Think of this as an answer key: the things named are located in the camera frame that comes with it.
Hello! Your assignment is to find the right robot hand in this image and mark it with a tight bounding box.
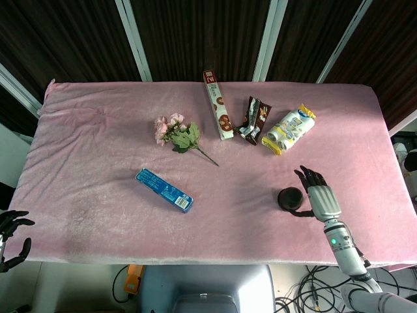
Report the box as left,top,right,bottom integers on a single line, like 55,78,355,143
286,165,343,224

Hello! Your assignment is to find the long cookie box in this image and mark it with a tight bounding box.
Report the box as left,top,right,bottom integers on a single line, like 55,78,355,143
203,69,235,142

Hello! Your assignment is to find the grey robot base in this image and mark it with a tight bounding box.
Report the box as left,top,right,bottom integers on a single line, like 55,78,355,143
139,264,276,313

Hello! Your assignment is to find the black round object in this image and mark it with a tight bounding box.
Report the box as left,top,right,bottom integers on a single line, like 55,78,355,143
277,186,304,211

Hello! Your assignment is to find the orange power strip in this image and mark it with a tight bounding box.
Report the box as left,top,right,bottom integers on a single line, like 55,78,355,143
123,264,144,296

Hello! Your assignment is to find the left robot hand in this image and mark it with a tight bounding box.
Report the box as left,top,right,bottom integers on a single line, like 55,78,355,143
0,210,35,273

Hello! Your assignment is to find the blue toothpaste box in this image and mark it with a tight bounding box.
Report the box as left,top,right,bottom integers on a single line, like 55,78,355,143
135,168,194,215

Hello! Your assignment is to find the black cable bundle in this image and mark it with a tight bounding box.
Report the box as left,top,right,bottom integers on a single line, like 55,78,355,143
273,264,405,313

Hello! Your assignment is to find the pink fleece table cloth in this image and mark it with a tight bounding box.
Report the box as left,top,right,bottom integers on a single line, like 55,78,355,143
7,79,417,265

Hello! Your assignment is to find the pink artificial flower bouquet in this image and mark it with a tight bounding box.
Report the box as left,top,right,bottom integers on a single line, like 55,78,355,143
154,113,220,167

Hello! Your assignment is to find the brown snack wrapper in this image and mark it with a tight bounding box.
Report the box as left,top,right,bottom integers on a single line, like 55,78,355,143
235,96,272,146

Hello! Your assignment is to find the yellow white wipes pack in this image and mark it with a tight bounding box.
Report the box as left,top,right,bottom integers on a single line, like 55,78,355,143
261,103,317,156

